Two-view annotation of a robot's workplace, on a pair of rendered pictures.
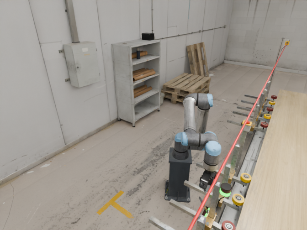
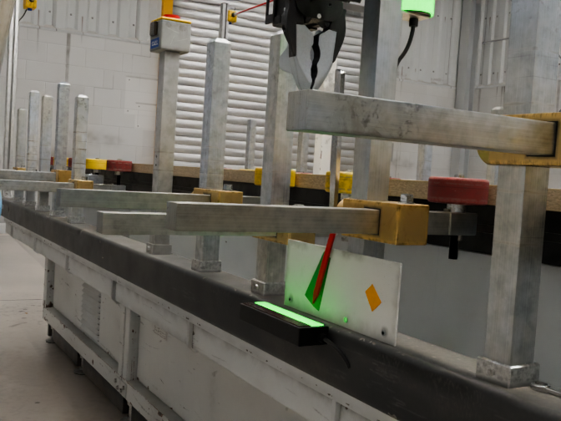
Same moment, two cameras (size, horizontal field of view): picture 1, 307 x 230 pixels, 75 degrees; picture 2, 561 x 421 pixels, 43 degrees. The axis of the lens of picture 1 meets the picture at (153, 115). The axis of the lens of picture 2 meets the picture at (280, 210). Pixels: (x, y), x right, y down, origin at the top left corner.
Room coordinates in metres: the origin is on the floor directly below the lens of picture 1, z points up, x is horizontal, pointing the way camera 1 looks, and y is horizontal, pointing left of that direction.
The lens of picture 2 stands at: (0.57, 0.50, 0.90)
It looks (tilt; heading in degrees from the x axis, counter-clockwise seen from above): 3 degrees down; 296
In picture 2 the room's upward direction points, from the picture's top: 4 degrees clockwise
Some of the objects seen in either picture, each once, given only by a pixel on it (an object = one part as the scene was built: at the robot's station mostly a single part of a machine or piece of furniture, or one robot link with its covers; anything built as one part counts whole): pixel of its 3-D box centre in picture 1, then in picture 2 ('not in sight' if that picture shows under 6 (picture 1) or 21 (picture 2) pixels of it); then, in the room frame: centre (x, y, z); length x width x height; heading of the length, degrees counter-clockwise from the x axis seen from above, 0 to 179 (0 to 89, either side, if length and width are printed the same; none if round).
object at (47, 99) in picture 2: (261, 105); (44, 158); (2.53, -1.50, 0.90); 0.03 x 0.03 x 0.48; 56
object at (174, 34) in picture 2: (246, 126); (170, 38); (1.50, -0.81, 1.18); 0.07 x 0.07 x 0.08; 56
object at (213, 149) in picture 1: (212, 153); not in sight; (0.96, -0.36, 1.32); 0.10 x 0.09 x 0.12; 171
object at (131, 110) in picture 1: (138, 81); not in sight; (3.90, 0.30, 0.78); 0.90 x 0.45 x 1.55; 143
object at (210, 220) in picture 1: (210, 220); (380, 220); (0.85, -0.38, 0.85); 0.13 x 0.06 x 0.05; 146
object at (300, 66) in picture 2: not in sight; (292, 62); (0.97, -0.34, 1.05); 0.06 x 0.03 x 0.09; 146
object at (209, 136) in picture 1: (209, 141); not in sight; (1.08, -0.36, 1.33); 0.12 x 0.12 x 0.09; 81
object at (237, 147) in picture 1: (232, 167); (212, 164); (1.28, -0.67, 0.91); 0.03 x 0.03 x 0.48; 56
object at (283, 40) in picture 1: (276, 70); (19, 93); (3.18, -1.98, 1.20); 0.15 x 0.12 x 1.00; 146
